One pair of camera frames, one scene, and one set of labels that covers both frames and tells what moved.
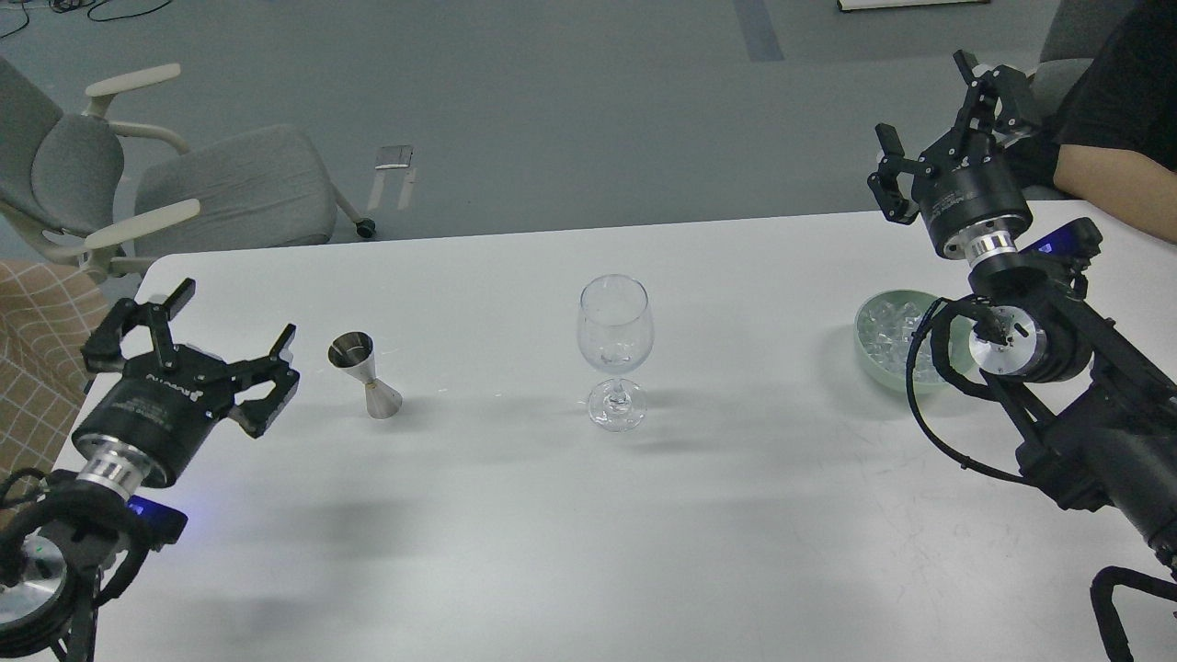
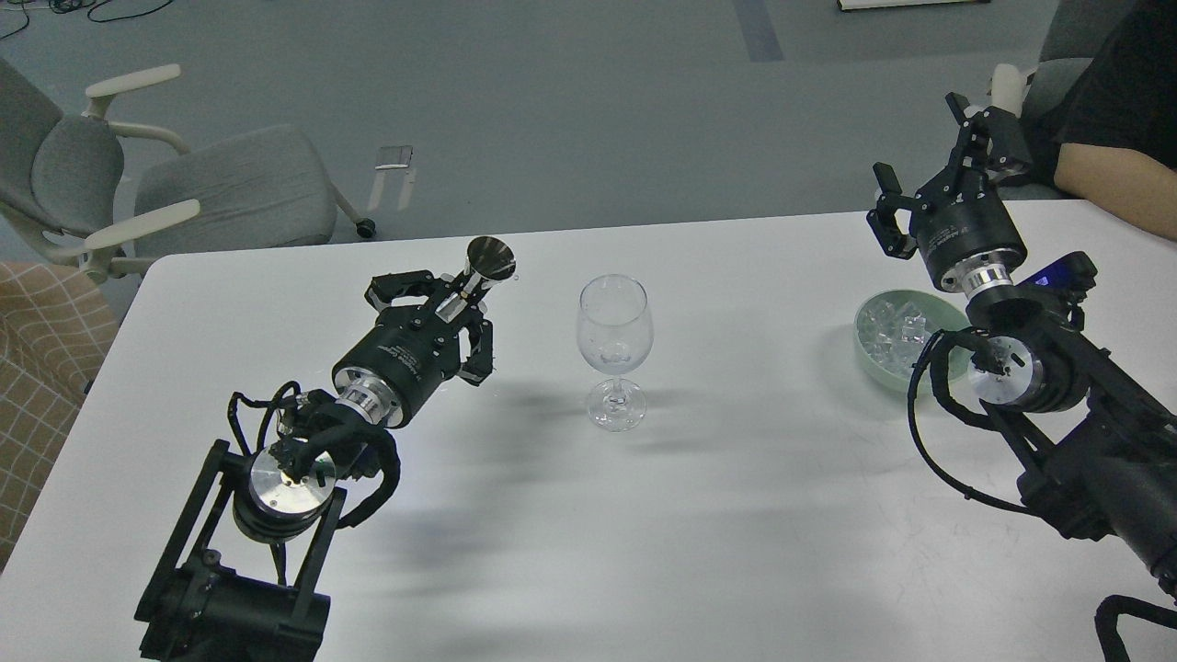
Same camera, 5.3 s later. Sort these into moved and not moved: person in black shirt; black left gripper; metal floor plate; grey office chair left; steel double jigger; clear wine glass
Moved: black left gripper; steel double jigger
Not moved: grey office chair left; clear wine glass; metal floor plate; person in black shirt
